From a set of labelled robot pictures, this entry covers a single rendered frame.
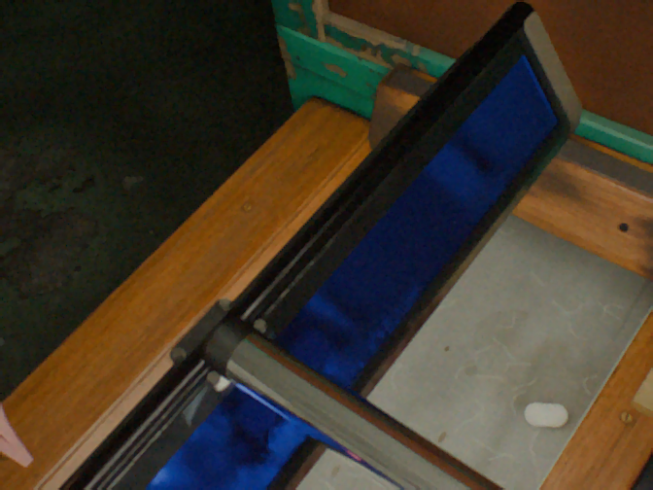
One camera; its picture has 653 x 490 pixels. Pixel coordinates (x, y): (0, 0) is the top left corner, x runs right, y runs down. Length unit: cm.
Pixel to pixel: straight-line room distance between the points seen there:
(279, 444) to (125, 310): 46
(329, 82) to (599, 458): 47
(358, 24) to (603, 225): 30
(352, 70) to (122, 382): 38
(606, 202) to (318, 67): 35
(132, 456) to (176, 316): 46
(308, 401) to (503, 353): 46
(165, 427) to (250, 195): 54
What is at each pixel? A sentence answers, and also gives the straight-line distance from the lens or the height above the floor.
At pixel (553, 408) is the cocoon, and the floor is 76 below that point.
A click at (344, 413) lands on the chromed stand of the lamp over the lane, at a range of 30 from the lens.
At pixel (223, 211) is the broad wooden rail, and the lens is 83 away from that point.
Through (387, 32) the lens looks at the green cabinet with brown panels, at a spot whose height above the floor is 88.
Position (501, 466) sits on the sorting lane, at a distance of 70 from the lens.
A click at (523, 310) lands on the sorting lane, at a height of 74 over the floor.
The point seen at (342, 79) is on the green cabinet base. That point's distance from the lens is 88.
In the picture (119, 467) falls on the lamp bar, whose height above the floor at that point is 111.
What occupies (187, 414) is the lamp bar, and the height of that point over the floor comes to 111.
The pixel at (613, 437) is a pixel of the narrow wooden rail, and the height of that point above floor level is 76.
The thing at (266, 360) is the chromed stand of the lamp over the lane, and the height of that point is 112.
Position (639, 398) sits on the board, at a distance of 70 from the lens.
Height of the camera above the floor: 139
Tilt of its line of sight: 53 degrees down
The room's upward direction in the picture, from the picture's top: 12 degrees counter-clockwise
